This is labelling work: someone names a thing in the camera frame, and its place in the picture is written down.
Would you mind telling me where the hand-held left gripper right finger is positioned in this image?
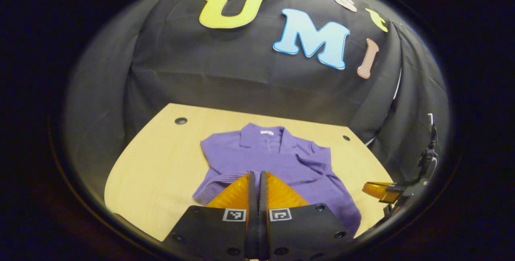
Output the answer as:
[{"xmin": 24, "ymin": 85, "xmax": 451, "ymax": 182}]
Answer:
[{"xmin": 260, "ymin": 171, "xmax": 354, "ymax": 259}]

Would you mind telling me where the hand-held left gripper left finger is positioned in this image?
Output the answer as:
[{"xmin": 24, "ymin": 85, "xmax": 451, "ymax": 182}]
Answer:
[{"xmin": 163, "ymin": 172, "xmax": 258, "ymax": 259}]

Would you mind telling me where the purple knit collared sweater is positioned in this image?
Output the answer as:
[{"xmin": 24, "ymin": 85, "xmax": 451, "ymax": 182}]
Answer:
[{"xmin": 192, "ymin": 123, "xmax": 362, "ymax": 237}]

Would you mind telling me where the black backdrop cloth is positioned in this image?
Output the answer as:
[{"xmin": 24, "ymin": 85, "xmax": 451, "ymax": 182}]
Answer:
[{"xmin": 64, "ymin": 0, "xmax": 450, "ymax": 197}]

